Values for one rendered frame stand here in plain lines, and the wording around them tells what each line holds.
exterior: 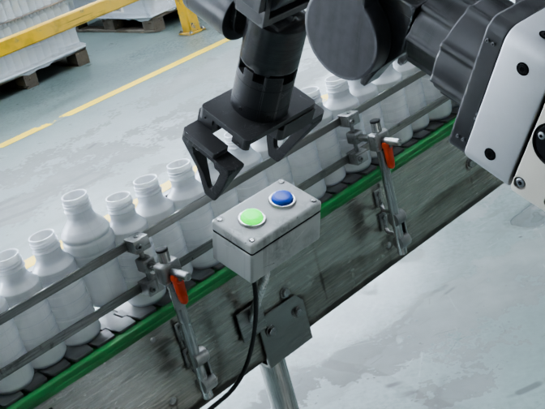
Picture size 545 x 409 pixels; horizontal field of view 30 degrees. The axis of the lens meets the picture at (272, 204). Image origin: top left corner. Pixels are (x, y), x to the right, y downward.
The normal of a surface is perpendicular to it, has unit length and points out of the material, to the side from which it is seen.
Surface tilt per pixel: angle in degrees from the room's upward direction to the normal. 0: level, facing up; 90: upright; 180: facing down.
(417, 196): 90
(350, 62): 90
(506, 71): 90
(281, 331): 90
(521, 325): 0
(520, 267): 0
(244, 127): 32
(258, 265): 110
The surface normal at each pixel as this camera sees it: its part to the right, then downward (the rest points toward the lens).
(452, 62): -0.67, 0.29
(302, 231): 0.72, 0.43
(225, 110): 0.18, -0.70
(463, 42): -0.51, -0.04
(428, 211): 0.68, 0.14
